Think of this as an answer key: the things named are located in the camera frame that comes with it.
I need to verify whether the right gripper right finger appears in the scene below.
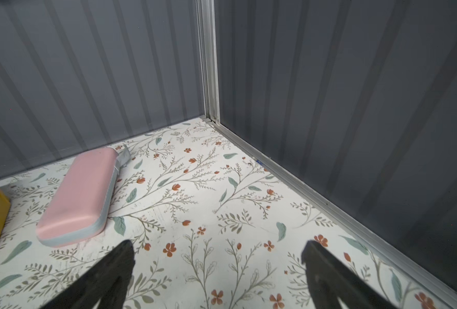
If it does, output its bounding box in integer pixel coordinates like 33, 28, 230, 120
301, 241, 394, 308

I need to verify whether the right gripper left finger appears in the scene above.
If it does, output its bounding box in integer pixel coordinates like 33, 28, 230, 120
42, 240, 135, 308

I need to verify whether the pink case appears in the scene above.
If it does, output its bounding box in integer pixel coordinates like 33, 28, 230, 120
36, 146, 131, 248

